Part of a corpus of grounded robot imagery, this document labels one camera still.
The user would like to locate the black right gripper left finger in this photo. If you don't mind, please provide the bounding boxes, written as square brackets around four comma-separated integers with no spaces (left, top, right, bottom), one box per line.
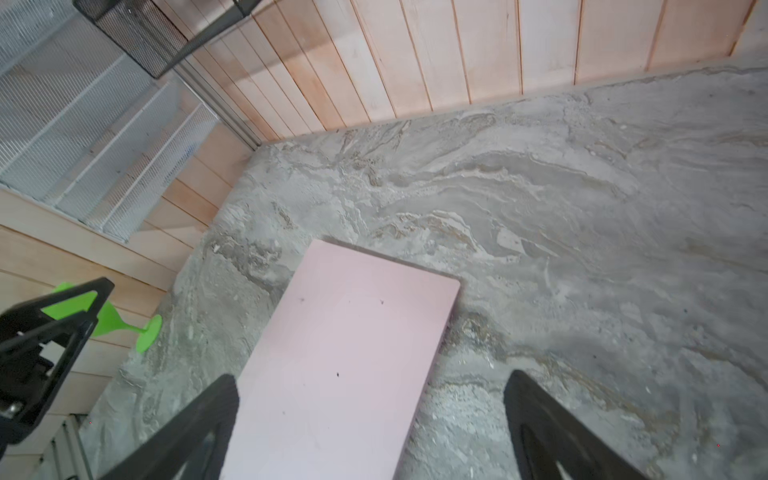
[104,374,239,479]

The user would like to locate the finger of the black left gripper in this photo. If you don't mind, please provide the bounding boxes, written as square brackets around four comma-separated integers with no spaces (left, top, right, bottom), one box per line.
[1,277,114,444]

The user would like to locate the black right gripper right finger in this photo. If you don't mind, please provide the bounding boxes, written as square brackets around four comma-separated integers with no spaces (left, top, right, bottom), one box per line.
[503,370,645,479]

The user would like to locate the pink folder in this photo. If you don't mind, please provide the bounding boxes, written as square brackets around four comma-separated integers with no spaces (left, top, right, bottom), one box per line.
[221,240,460,479]

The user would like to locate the green plastic goblet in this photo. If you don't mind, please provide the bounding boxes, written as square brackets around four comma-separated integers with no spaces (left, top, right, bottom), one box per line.
[42,291,163,353]

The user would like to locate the white wire mesh shelf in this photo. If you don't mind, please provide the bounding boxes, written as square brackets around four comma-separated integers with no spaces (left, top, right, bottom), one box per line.
[1,1,218,242]

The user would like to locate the black wire mesh basket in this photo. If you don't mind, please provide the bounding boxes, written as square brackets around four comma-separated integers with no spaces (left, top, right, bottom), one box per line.
[72,0,260,79]

